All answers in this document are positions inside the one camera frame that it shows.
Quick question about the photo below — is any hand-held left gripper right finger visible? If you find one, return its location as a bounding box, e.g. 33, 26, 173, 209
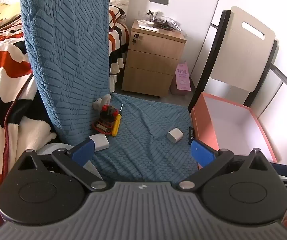
179, 140, 274, 192

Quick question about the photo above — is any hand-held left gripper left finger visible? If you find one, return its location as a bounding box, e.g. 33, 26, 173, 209
16, 139, 107, 190

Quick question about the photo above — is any white charger plug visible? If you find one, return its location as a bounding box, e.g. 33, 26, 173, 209
167, 127, 184, 144

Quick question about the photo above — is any red and black toy figure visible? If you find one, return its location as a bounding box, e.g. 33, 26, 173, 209
92, 104, 118, 133

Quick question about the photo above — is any yellow handled screwdriver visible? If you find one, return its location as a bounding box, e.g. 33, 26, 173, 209
112, 104, 123, 137

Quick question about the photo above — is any pink cardboard box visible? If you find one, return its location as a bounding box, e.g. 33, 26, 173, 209
190, 92, 278, 164

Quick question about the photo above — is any white plush toy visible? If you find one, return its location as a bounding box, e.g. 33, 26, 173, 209
93, 94, 111, 111

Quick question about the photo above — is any white rectangular block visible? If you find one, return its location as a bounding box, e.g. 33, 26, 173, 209
89, 133, 110, 153

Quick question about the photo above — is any white round object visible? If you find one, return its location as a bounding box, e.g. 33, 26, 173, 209
37, 142, 101, 179

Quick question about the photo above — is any pink paper bag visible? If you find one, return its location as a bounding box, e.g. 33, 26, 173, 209
170, 61, 191, 96

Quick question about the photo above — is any wooden nightstand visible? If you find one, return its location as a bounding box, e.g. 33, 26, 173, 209
122, 20, 187, 98

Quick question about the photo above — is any blue textured blanket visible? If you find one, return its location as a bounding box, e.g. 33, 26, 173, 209
20, 0, 200, 183

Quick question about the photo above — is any white remote control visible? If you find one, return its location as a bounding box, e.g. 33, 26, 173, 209
139, 25, 160, 33

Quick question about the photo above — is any clear plastic tray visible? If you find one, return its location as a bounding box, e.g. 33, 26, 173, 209
154, 11, 183, 32

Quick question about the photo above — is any yellow pillow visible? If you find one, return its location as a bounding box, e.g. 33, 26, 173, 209
0, 2, 21, 24

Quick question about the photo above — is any white chair with black frame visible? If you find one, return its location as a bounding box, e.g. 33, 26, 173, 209
187, 5, 278, 119

